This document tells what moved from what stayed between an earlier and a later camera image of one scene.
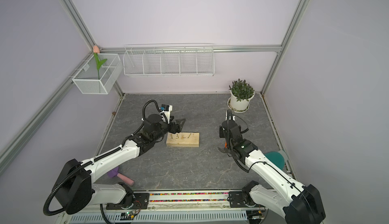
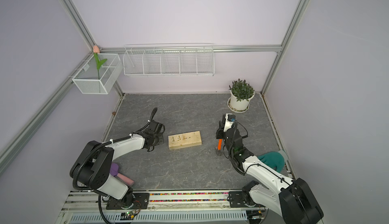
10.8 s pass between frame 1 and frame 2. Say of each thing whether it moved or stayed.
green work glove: stayed
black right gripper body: stayed
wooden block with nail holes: stayed
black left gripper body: moved
